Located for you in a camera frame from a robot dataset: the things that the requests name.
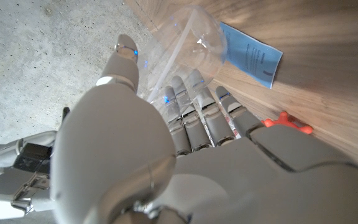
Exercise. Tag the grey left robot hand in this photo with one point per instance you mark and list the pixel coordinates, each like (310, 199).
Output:
(120, 149)

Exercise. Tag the orange spiky stress ball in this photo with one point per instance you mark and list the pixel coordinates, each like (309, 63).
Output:
(286, 122)

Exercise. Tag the clear spray bottle black cap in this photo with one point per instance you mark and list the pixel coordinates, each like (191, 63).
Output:
(194, 43)

